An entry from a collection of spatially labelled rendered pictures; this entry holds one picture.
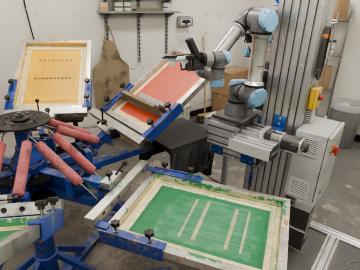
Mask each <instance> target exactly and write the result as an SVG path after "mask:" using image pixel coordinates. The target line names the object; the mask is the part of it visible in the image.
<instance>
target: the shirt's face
mask: <svg viewBox="0 0 360 270"><path fill-rule="evenodd" d="M205 137H207V129H204V127H202V126H200V125H198V124H196V123H193V122H191V121H188V120H187V119H185V118H178V119H175V120H174V121H173V122H172V123H171V124H170V125H169V126H168V127H167V128H166V129H165V130H164V131H163V132H162V133H161V134H160V135H159V136H158V137H157V138H156V139H155V140H154V141H156V142H157V143H159V144H161V145H163V146H164V147H166V148H168V149H169V150H171V149H173V148H176V147H179V146H182V145H185V144H188V143H191V142H193V141H196V140H199V139H202V138H205Z"/></svg>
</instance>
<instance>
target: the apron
mask: <svg viewBox="0 0 360 270"><path fill-rule="evenodd" d="M107 28H108V29H109V31H110V33H111V36H112V39H113V41H111V40H107V41H106V42H105V38H106V33H107ZM93 79H94V92H95V105H96V108H97V107H103V106H104V105H105V104H107V103H108V102H105V101H104V98H105V97H106V96H108V97H110V100H111V99H112V98H113V97H114V96H115V95H117V94H118V93H119V92H120V91H121V90H122V89H123V88H120V86H119V85H120V84H121V83H125V86H127V85H128V84H129V83H130V75H129V65H128V64H127V63H126V62H124V61H123V60H122V59H121V57H120V55H119V52H118V49H117V46H116V44H115V40H114V36H113V34H112V32H111V30H110V27H109V25H107V26H106V30H105V34H104V39H103V46H102V51H101V60H100V61H99V63H98V64H97V65H96V66H95V67H94V69H93Z"/></svg>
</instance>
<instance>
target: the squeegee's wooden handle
mask: <svg viewBox="0 0 360 270"><path fill-rule="evenodd" d="M121 93H122V95H123V96H124V97H125V98H126V99H127V100H129V101H132V102H134V103H136V104H138V105H140V106H142V107H144V108H146V109H148V110H150V111H156V112H157V113H160V112H161V111H160V110H159V108H158V107H157V105H156V104H154V103H151V102H149V101H147V100H145V99H143V98H140V97H138V96H136V95H134V94H132V93H129V92H127V91H125V90H122V91H121Z"/></svg>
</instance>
